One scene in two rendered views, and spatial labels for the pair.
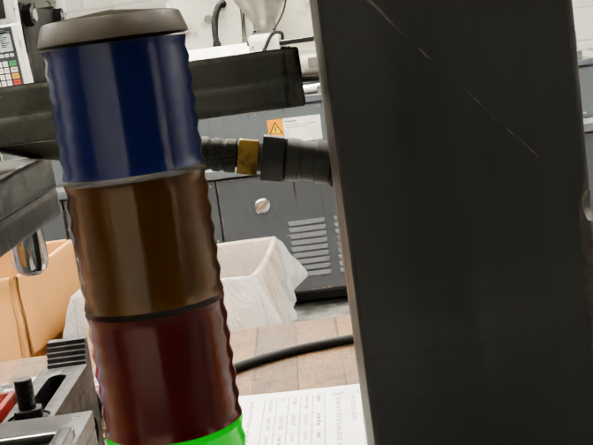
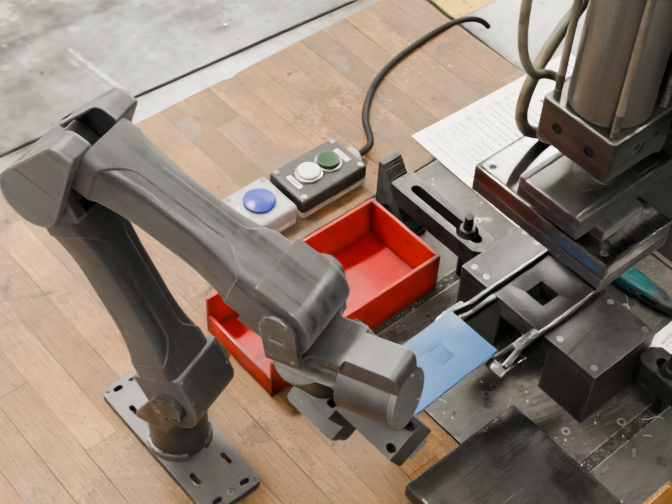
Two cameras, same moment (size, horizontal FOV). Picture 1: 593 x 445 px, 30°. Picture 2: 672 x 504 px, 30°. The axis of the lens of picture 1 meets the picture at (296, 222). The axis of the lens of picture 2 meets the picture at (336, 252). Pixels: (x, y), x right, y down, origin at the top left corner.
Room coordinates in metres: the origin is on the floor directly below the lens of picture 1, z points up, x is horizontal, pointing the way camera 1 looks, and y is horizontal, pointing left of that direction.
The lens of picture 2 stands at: (0.07, 0.98, 2.05)
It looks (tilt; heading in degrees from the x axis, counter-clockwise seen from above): 49 degrees down; 316
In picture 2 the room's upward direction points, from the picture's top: 3 degrees clockwise
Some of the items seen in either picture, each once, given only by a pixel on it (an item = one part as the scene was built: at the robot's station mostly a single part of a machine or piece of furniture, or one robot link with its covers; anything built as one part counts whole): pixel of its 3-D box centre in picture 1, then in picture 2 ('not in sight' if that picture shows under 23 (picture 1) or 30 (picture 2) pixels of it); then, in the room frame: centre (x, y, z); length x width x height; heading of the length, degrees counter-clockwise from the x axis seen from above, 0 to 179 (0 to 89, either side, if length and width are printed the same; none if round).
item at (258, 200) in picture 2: not in sight; (259, 203); (0.91, 0.32, 0.93); 0.04 x 0.04 x 0.02
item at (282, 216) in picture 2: not in sight; (259, 218); (0.91, 0.32, 0.90); 0.07 x 0.07 x 0.06; 89
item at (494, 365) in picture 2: not in sight; (516, 354); (0.52, 0.28, 0.98); 0.07 x 0.02 x 0.01; 89
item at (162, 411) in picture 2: not in sight; (183, 383); (0.70, 0.58, 1.00); 0.09 x 0.06 x 0.06; 108
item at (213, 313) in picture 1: (164, 362); not in sight; (0.29, 0.04, 1.10); 0.04 x 0.04 x 0.03
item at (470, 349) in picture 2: not in sight; (423, 363); (0.57, 0.37, 1.00); 0.15 x 0.07 x 0.03; 91
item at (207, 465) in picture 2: not in sight; (178, 418); (0.71, 0.59, 0.94); 0.20 x 0.07 x 0.08; 179
